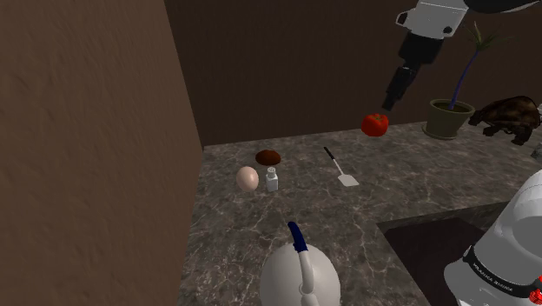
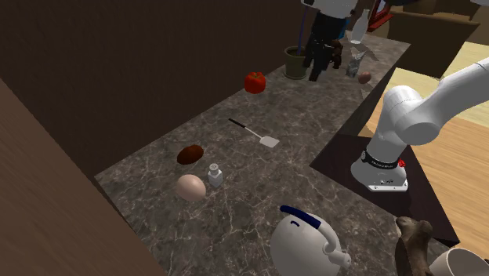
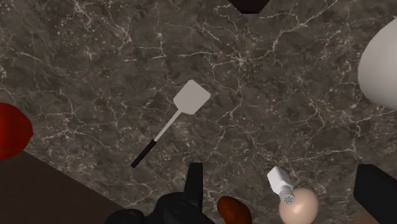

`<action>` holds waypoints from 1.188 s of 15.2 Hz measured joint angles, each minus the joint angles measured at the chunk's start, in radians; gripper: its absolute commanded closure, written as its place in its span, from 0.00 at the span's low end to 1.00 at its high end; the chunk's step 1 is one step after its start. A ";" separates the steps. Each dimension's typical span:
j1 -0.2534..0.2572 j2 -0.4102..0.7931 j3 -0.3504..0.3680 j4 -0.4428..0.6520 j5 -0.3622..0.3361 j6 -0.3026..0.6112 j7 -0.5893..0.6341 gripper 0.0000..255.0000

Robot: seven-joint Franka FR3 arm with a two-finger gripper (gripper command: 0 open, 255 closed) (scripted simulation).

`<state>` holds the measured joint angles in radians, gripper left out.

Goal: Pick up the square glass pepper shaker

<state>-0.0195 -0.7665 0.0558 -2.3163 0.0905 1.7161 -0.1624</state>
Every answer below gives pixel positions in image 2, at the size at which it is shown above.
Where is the red frame object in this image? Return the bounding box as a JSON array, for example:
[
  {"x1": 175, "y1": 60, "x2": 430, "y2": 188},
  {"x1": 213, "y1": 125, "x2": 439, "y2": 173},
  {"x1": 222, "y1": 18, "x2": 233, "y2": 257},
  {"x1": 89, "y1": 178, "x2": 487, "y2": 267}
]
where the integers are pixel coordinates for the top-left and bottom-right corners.
[{"x1": 367, "y1": 0, "x2": 395, "y2": 33}]

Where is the white cup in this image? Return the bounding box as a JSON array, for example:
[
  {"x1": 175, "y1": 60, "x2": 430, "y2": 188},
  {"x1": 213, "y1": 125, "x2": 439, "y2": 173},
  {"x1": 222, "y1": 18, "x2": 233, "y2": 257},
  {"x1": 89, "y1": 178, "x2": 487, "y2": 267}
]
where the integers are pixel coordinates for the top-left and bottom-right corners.
[{"x1": 428, "y1": 247, "x2": 489, "y2": 276}]

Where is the white salt shaker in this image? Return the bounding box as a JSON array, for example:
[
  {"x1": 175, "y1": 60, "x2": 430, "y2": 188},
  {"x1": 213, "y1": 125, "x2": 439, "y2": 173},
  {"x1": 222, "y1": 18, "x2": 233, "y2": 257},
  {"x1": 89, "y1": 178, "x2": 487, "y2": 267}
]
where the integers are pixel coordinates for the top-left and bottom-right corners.
[{"x1": 207, "y1": 162, "x2": 223, "y2": 188}]

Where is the crumpled clear glass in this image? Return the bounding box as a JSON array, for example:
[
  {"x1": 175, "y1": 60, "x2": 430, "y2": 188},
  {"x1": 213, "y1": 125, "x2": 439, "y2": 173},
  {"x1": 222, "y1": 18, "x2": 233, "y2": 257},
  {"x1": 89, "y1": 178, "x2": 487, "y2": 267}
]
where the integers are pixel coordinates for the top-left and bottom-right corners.
[{"x1": 345, "y1": 46, "x2": 367, "y2": 78}]

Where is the green plant pot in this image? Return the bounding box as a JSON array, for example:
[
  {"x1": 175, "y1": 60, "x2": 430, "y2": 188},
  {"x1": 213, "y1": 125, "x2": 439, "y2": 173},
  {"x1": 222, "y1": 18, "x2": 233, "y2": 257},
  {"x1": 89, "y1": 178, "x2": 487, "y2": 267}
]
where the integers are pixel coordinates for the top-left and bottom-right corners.
[{"x1": 284, "y1": 6, "x2": 311, "y2": 81}]

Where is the large beige egg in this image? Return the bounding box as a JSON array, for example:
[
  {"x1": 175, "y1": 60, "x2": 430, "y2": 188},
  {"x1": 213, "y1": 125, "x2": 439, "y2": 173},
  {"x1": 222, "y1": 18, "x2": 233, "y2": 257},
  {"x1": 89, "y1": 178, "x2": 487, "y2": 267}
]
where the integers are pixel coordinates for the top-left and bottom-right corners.
[{"x1": 176, "y1": 174, "x2": 207, "y2": 202}]

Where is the brown cabinet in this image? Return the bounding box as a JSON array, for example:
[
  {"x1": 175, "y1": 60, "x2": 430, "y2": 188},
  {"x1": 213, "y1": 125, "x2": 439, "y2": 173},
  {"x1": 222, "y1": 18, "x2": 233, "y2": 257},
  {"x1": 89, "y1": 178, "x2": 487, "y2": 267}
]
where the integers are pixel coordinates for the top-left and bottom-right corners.
[{"x1": 386, "y1": 6, "x2": 482, "y2": 80}]

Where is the white kettle with blue handle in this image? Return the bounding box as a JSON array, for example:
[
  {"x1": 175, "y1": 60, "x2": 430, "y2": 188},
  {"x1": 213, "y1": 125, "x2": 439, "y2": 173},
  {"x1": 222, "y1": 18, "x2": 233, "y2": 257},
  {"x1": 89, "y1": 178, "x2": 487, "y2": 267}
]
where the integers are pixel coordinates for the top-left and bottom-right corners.
[{"x1": 270, "y1": 205, "x2": 353, "y2": 276}]

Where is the clear glass bottle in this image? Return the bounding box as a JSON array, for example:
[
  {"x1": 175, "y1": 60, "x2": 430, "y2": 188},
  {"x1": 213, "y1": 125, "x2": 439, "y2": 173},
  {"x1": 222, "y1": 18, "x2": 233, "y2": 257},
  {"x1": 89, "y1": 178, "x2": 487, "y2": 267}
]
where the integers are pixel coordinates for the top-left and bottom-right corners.
[{"x1": 349, "y1": 9, "x2": 371, "y2": 45}]

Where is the black handled metal spatula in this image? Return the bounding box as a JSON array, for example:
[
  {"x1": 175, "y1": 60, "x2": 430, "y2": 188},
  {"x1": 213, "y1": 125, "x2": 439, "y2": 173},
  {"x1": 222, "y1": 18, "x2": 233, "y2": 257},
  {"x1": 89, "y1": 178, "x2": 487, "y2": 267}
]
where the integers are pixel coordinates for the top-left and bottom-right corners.
[{"x1": 227, "y1": 118, "x2": 281, "y2": 149}]

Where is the dark brown teddy bear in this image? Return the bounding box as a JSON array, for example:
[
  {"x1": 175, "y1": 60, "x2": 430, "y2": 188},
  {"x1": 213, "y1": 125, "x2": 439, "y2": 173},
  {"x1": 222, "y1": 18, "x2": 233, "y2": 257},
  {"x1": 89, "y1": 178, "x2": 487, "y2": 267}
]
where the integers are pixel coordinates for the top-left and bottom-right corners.
[{"x1": 329, "y1": 39, "x2": 344, "y2": 70}]

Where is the dark brown potato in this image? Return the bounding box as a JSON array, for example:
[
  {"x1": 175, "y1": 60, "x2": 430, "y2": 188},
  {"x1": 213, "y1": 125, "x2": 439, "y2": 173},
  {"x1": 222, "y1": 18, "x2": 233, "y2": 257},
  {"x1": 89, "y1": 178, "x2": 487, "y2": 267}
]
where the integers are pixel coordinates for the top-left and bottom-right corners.
[{"x1": 176, "y1": 144, "x2": 205, "y2": 166}]

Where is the brown animal figure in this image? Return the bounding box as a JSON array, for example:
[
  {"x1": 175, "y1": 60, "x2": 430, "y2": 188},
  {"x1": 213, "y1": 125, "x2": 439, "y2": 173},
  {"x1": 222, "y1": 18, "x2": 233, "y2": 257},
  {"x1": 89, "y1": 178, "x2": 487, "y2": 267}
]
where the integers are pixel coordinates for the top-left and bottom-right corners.
[{"x1": 393, "y1": 216, "x2": 435, "y2": 276}]

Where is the red bell pepper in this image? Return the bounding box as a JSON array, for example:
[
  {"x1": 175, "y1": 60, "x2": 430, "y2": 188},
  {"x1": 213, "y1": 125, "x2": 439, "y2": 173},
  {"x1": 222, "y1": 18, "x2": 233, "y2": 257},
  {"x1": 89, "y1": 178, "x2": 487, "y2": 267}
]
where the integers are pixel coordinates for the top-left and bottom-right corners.
[{"x1": 244, "y1": 71, "x2": 267, "y2": 95}]

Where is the dark robot stand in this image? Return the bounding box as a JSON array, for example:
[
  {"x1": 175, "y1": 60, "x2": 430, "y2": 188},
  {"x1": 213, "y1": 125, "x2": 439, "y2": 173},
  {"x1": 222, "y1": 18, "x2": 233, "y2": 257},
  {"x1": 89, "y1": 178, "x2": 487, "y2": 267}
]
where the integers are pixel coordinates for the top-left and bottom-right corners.
[{"x1": 308, "y1": 133, "x2": 462, "y2": 249}]

